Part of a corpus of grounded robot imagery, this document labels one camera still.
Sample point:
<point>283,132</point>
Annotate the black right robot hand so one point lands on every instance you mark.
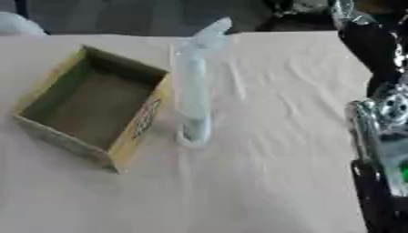
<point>372,51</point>

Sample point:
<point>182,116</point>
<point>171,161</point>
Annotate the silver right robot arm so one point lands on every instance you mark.
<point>380,157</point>

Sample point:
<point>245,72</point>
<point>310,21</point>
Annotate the clear plastic bottle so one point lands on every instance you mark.
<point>194,91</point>

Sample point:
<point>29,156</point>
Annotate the tan cardboard box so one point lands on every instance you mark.
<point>93,106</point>

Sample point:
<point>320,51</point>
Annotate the white rounded object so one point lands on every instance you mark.
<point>18,25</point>

